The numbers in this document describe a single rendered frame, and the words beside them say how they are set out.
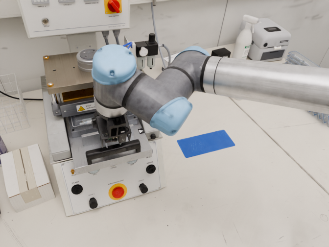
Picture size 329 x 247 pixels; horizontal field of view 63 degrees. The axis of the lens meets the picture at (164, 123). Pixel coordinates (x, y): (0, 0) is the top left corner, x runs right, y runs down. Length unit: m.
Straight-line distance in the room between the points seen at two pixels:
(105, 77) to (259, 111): 1.01
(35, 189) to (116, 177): 0.24
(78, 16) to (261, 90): 0.64
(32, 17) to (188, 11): 0.85
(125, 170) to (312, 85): 0.61
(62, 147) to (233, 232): 0.58
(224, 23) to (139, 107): 1.31
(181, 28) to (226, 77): 1.06
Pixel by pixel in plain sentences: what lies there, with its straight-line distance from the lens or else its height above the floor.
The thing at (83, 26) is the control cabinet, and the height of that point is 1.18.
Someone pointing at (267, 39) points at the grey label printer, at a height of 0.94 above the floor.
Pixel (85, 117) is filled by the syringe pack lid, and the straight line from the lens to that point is 0.85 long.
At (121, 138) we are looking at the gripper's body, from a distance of 0.66.
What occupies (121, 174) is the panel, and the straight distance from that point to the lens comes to 0.89.
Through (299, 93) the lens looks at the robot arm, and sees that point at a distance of 0.50.
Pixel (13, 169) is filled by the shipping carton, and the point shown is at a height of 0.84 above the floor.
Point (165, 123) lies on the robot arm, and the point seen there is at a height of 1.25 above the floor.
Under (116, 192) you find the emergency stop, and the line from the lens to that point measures 0.91.
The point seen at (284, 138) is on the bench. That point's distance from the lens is 1.28.
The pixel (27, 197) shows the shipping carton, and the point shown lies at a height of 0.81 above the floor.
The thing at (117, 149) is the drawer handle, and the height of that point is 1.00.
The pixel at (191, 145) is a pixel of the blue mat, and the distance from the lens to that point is 1.11.
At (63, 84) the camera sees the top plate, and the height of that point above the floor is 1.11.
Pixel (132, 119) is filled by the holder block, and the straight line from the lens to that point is 0.84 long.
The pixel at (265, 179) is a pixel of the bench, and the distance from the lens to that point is 1.09.
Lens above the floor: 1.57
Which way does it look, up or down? 44 degrees down
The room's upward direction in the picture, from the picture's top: 6 degrees clockwise
